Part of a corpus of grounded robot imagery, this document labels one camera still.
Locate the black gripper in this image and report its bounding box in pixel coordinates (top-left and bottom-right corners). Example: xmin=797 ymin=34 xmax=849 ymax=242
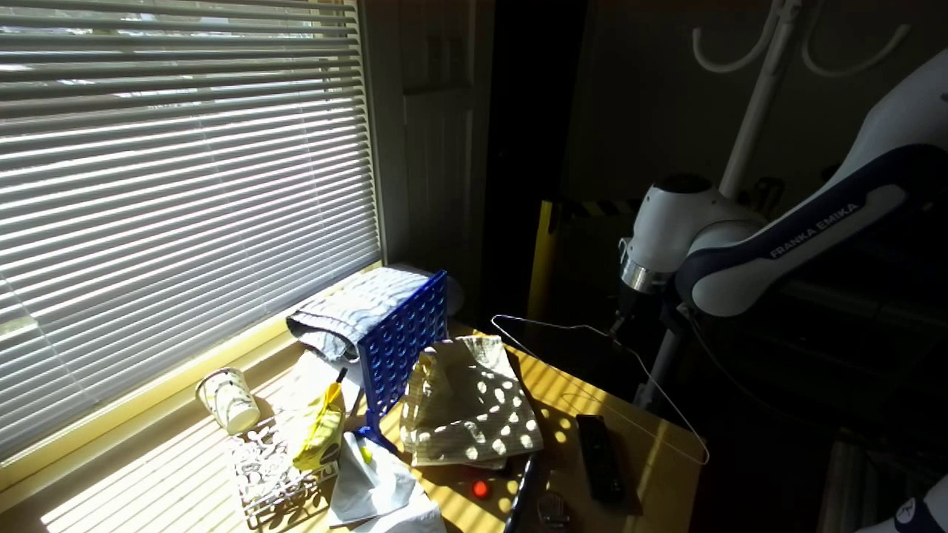
xmin=618 ymin=283 xmax=696 ymax=344

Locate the white wire hanger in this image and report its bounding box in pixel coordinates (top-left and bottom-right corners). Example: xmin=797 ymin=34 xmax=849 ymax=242
xmin=486 ymin=311 xmax=714 ymax=468

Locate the white coat stand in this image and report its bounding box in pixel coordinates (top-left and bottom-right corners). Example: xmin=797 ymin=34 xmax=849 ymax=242
xmin=631 ymin=0 xmax=916 ymax=412

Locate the black remote control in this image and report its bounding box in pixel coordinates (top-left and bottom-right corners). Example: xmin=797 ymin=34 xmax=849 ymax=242
xmin=573 ymin=412 xmax=627 ymax=507

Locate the blue perforated game grid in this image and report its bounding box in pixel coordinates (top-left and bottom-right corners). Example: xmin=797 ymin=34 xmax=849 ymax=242
xmin=354 ymin=265 xmax=452 ymax=440

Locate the folded grey towel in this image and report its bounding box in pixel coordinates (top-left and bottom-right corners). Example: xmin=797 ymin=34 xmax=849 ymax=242
xmin=283 ymin=264 xmax=439 ymax=368

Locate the white printed cloth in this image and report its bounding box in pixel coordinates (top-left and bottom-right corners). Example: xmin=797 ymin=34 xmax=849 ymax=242
xmin=325 ymin=430 xmax=447 ymax=533

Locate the white blue round device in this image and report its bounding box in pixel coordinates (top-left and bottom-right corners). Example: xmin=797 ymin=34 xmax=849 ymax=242
xmin=856 ymin=476 xmax=948 ymax=533

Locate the yellow snack bag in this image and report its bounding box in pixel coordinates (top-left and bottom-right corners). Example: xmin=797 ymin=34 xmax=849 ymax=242
xmin=289 ymin=381 xmax=350 ymax=473

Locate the clear glass jar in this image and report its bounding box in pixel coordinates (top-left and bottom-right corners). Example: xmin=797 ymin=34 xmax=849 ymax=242
xmin=191 ymin=368 xmax=262 ymax=439

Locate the large white window blind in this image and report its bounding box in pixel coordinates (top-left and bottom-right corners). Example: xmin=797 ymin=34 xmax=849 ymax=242
xmin=0 ymin=0 xmax=381 ymax=468

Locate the yellow post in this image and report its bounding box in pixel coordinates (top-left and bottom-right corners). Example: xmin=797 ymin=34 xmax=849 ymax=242
xmin=523 ymin=196 xmax=559 ymax=350

